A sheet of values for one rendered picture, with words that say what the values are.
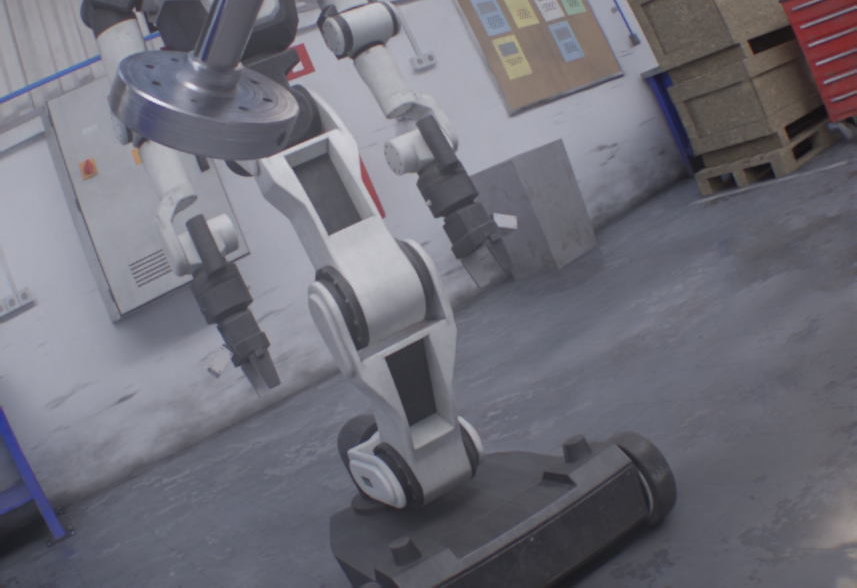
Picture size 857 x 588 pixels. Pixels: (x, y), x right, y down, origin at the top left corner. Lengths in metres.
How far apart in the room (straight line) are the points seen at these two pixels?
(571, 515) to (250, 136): 0.89
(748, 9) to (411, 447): 4.14
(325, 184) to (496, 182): 3.63
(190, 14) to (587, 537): 1.13
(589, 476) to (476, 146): 4.24
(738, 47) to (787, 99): 0.47
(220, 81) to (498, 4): 5.27
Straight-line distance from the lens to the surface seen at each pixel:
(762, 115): 4.95
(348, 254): 1.42
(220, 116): 0.78
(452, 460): 1.58
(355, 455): 1.69
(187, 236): 1.45
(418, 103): 1.61
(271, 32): 1.56
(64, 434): 4.53
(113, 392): 4.56
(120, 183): 4.36
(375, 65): 1.63
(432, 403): 1.57
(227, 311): 1.42
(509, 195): 5.07
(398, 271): 1.42
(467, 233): 1.55
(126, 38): 1.55
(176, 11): 1.56
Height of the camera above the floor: 0.74
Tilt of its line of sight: 5 degrees down
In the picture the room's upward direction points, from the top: 24 degrees counter-clockwise
